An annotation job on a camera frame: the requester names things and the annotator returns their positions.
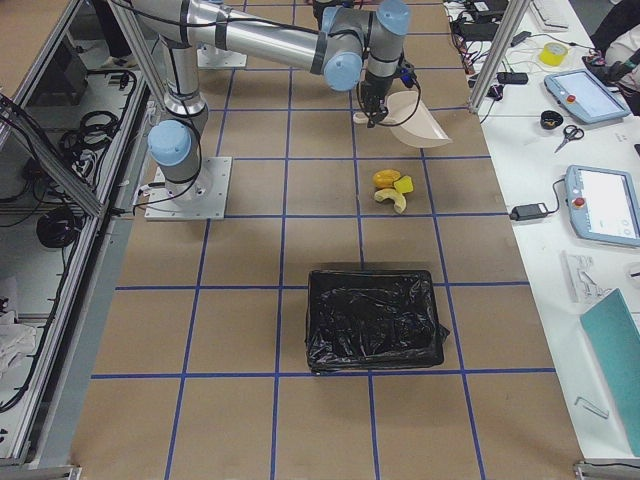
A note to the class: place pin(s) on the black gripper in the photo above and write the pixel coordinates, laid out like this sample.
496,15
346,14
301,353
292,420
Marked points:
371,93

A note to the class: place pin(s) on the beige plastic dustpan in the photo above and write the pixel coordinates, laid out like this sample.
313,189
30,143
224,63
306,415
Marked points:
410,121

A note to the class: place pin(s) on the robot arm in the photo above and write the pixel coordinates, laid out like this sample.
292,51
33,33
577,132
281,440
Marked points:
353,50

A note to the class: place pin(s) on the black bag lined bin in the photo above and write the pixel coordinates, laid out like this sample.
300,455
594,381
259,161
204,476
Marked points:
372,319

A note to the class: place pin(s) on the yellow green sponge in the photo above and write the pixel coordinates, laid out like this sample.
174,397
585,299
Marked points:
404,185

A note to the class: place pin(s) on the pale curved foam piece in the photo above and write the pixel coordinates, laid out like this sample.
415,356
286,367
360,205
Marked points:
398,199

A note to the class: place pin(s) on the small black bowl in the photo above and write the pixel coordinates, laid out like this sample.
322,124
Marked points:
550,119

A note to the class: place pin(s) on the black power adapter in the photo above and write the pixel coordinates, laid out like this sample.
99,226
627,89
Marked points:
527,212

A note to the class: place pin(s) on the yellow tape roll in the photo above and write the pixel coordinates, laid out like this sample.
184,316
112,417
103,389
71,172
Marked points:
553,54

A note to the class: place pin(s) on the black scissors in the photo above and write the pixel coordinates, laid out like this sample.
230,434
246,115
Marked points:
571,133

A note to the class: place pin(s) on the far blue teach pendant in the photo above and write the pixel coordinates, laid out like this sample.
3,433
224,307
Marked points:
585,97

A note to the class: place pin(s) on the blue teach pendant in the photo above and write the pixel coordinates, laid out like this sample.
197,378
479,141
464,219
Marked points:
585,97
602,205

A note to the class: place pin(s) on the near blue teach pendant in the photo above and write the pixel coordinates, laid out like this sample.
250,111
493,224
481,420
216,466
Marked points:
602,205

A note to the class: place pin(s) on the teal folder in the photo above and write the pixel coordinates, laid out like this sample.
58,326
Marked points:
614,339

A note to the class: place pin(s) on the metal allen key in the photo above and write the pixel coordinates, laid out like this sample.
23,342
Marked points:
591,407

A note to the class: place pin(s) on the crumpled white cloth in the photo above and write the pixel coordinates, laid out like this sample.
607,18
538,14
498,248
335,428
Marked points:
17,341

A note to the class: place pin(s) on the aluminium frame post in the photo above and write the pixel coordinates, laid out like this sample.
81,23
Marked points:
511,20

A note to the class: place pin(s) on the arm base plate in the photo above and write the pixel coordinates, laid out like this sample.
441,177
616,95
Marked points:
205,199
212,58

